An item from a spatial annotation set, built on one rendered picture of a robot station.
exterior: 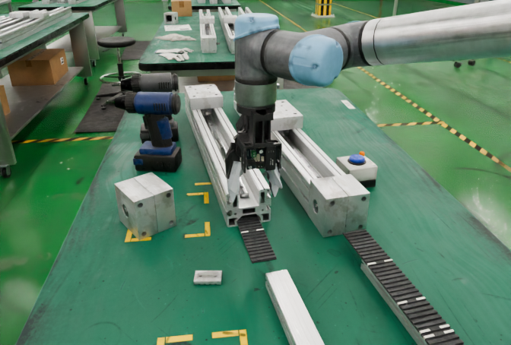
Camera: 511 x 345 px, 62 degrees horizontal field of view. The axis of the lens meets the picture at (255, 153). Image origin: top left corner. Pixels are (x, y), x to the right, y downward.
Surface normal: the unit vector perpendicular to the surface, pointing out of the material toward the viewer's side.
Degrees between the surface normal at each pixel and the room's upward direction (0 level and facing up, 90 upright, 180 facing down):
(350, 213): 90
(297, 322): 0
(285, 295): 0
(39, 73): 90
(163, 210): 90
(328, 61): 90
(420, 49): 111
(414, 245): 0
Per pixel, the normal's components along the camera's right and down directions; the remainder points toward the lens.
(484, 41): -0.62, 0.58
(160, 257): 0.00, -0.91
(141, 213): 0.64, 0.32
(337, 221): 0.26, 0.41
